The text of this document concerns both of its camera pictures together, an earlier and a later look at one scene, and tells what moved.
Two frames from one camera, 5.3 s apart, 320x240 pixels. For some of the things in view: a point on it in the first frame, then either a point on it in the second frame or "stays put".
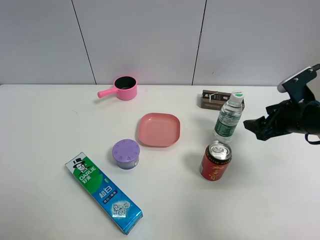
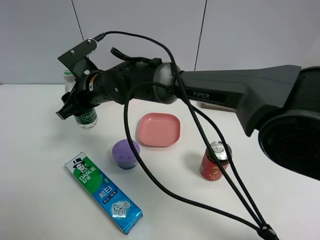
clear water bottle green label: [229, 117] -> [87, 120]
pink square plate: [159, 129] stays put
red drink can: [215, 160] stays put
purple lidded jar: [126, 152] stays put
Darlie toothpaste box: [124, 214] stays put
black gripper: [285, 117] -> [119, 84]
